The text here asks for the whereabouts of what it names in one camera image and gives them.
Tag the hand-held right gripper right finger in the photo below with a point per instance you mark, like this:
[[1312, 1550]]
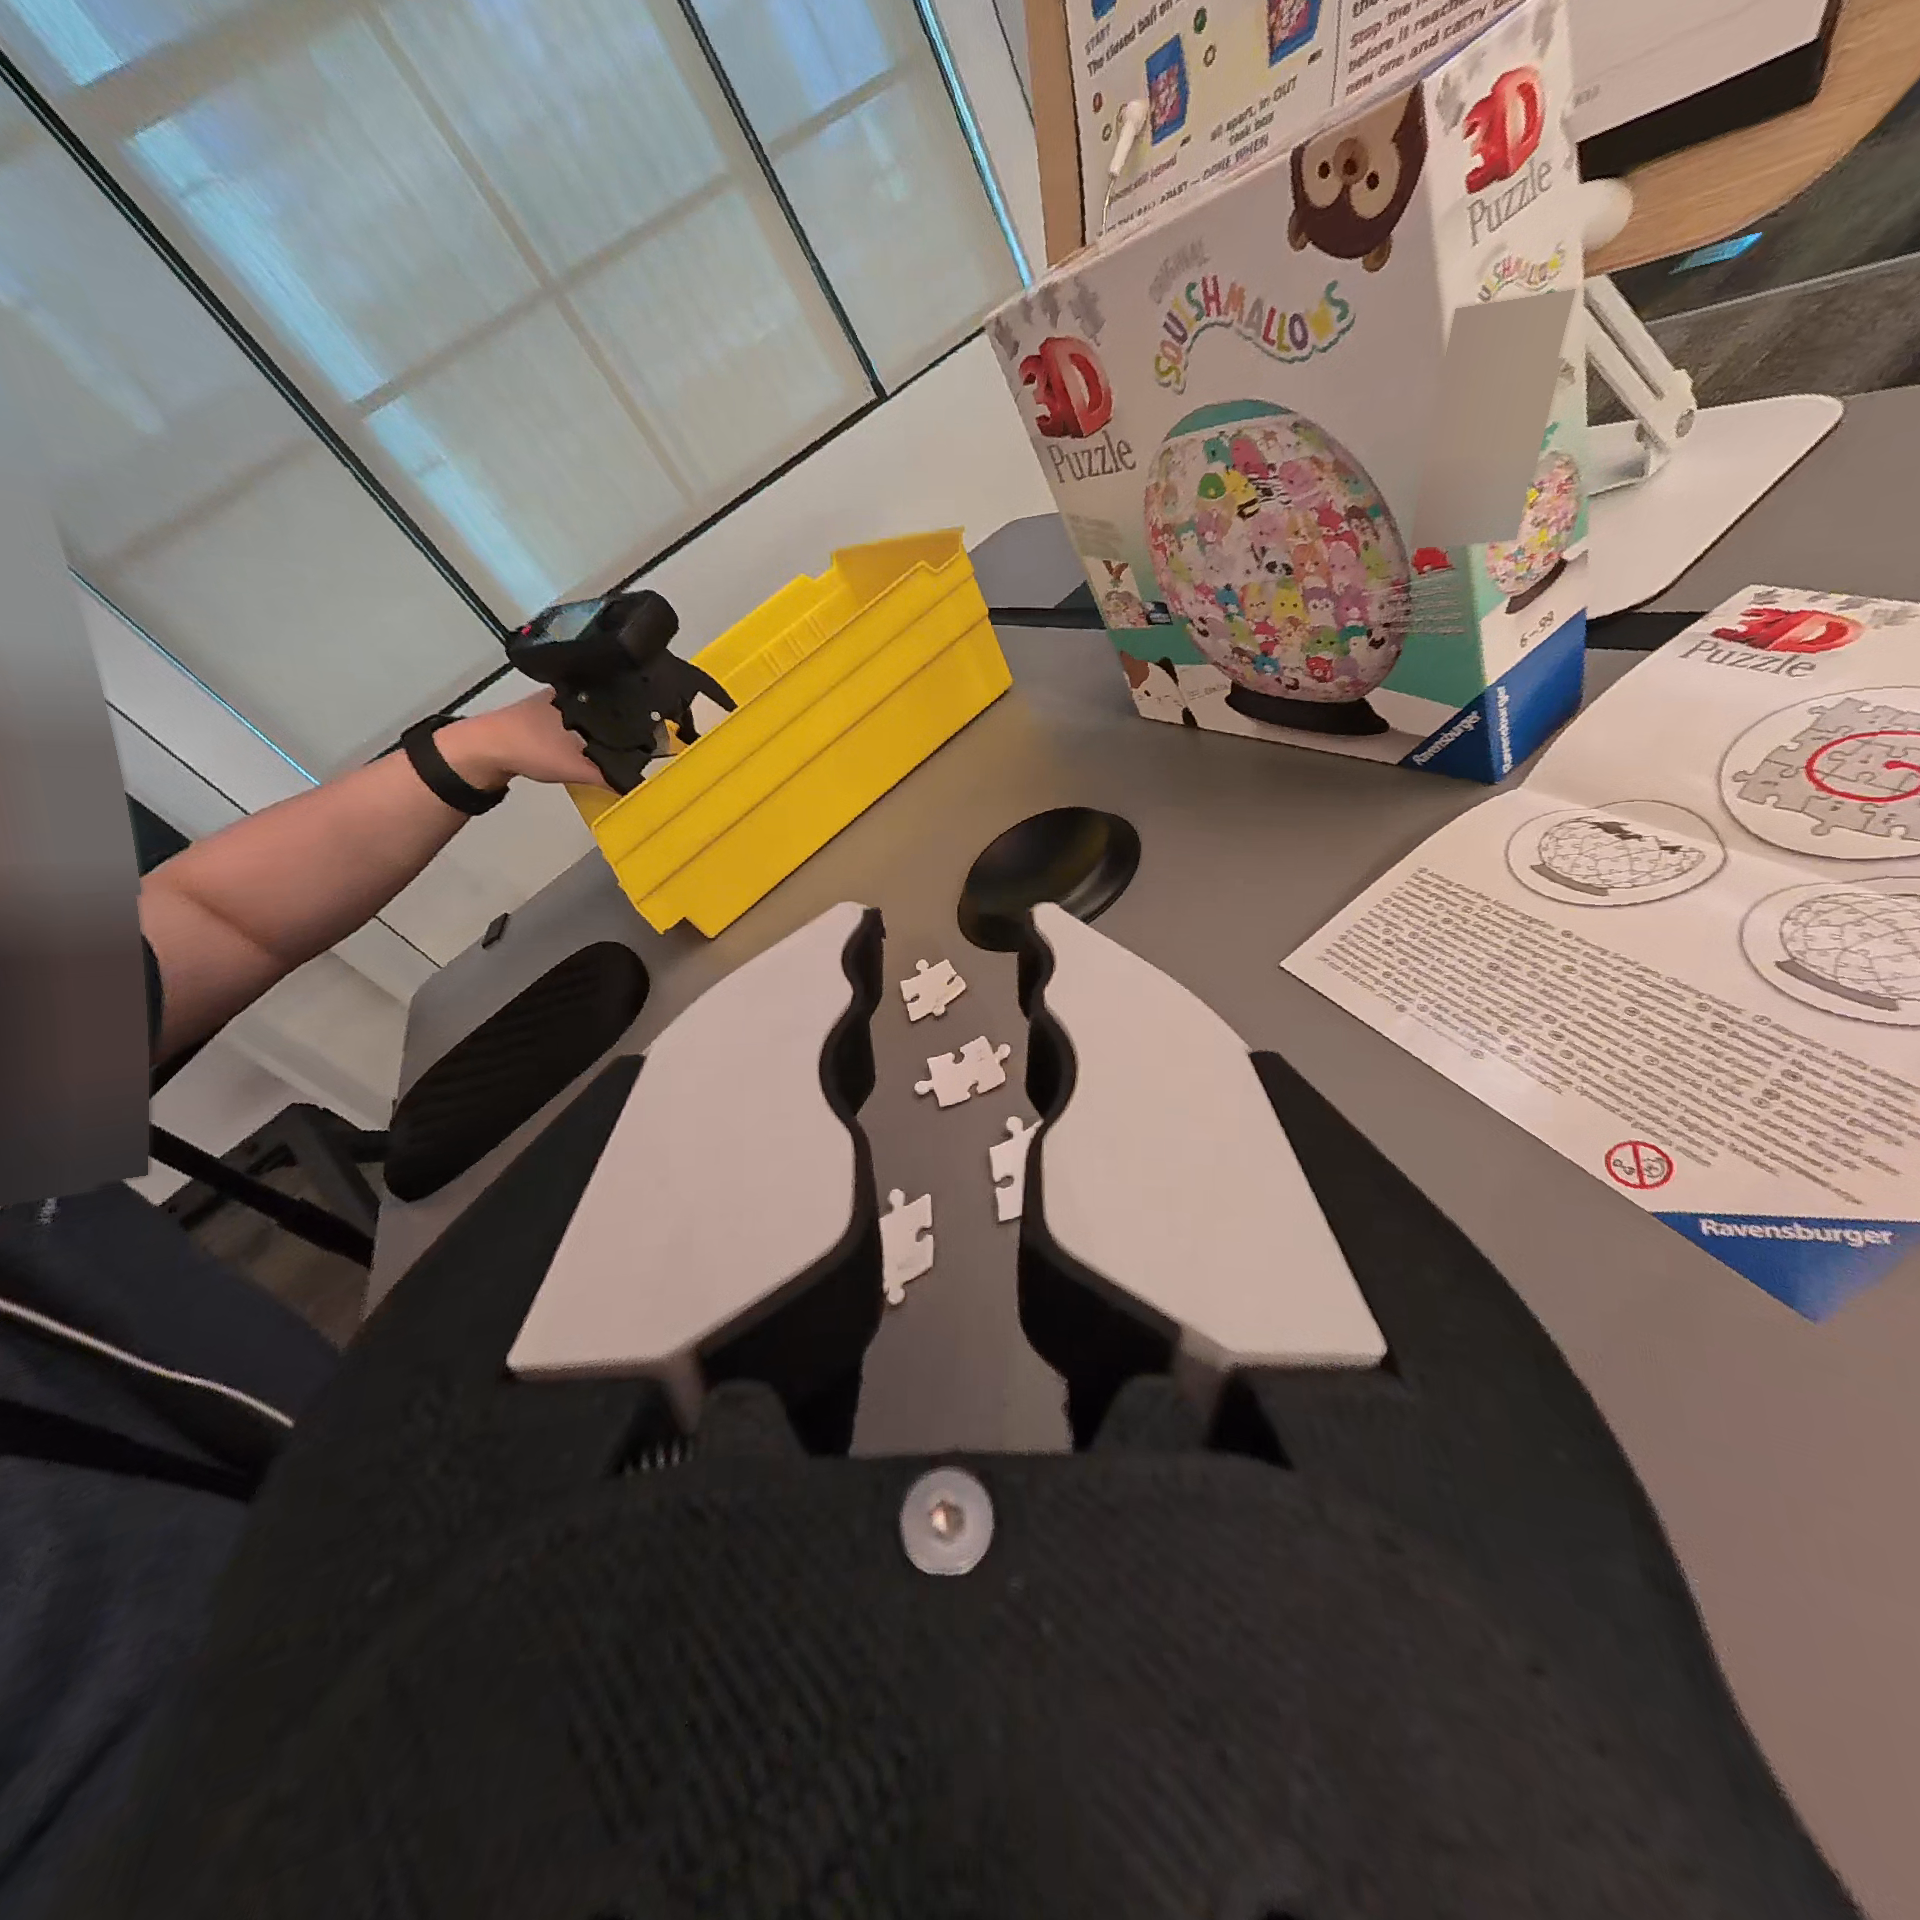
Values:
[[1200, 1202]]

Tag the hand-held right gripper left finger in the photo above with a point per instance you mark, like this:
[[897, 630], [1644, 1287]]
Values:
[[690, 1202]]

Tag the white jigsaw piece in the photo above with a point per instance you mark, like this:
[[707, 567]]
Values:
[[1011, 1165], [963, 1073], [933, 982], [902, 1239]]

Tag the yellow plastic bin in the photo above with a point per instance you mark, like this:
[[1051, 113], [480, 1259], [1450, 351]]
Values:
[[811, 722]]

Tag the person's left forearm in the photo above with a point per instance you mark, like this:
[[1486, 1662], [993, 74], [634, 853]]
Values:
[[286, 885]]

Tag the colourful puzzle box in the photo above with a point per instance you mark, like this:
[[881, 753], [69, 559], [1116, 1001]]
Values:
[[1291, 393]]

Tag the person's left hand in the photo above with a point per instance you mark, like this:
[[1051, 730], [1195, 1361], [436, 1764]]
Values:
[[540, 747]]

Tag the black wristband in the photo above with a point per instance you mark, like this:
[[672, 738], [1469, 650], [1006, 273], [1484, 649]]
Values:
[[450, 766]]

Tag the black quilted pad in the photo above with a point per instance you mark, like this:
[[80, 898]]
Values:
[[510, 1066]]

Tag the white printed leaflet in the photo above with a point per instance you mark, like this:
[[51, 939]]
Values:
[[1562, 961]]

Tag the white stand base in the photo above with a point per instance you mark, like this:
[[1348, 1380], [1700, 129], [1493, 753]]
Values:
[[1710, 467]]

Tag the wooden easel board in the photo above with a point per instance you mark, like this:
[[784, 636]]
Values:
[[1802, 211]]

